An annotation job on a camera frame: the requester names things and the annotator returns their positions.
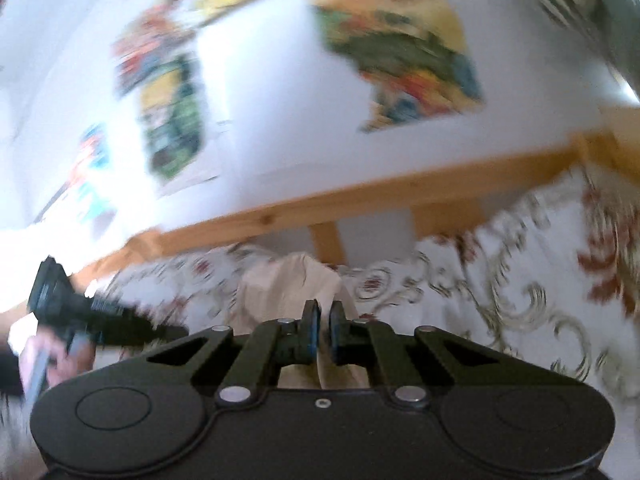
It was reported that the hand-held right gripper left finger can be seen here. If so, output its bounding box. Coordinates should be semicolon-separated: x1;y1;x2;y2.
144;300;321;407

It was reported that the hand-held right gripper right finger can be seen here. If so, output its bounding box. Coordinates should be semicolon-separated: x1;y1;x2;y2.
327;300;497;408

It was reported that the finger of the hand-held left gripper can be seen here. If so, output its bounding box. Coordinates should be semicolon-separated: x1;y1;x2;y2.
97;305;190;350

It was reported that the beige hooded zip jacket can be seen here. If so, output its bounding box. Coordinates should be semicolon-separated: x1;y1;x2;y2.
234;252;372;392

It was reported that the clear plastic bag of clothes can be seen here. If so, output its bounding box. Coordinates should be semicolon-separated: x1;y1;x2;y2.
510;0;640;83

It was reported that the person's left hand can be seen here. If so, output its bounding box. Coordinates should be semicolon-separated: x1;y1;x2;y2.
19;332;96;401

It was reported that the curled anime girl poster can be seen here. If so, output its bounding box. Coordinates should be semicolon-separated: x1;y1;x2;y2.
35;124;120;227

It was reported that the floral patterned bedspread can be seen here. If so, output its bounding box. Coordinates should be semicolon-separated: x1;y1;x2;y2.
0;165;640;480

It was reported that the blond cartoon child poster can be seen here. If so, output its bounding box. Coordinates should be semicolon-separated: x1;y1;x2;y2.
139;54;222;197

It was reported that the orange-haired cartoon girl poster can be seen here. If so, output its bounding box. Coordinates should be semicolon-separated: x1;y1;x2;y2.
112;2;197;98

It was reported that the autumn landscape poster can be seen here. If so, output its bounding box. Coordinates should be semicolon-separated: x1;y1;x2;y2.
309;0;487;134

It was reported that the wooden bed frame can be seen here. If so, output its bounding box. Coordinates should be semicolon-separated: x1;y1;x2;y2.
70;130;640;292

